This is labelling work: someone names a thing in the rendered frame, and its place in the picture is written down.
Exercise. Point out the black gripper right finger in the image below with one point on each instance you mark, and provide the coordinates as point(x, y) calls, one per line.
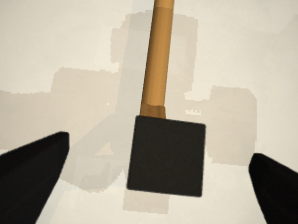
point(276, 188)

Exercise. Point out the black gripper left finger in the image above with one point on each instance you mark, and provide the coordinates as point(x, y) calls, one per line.
point(28, 175)

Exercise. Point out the tan wooden pole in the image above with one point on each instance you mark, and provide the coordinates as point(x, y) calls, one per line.
point(167, 156)

